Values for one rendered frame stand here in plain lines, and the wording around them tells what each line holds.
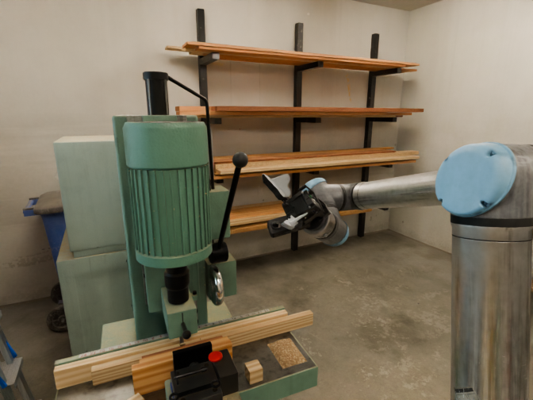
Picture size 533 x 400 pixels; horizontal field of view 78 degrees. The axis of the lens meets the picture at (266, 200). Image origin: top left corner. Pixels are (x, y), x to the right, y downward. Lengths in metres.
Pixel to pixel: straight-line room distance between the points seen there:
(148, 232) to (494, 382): 0.67
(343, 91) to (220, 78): 1.43
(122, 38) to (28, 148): 1.13
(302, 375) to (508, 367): 0.46
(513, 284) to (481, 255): 0.06
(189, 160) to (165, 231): 0.16
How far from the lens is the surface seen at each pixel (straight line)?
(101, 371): 0.96
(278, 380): 0.91
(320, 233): 0.93
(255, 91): 3.43
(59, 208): 2.56
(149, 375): 0.89
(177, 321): 0.86
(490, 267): 0.62
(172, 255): 0.75
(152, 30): 3.22
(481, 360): 0.67
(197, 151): 0.71
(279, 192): 0.85
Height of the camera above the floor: 1.52
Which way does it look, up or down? 14 degrees down
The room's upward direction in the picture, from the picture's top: straight up
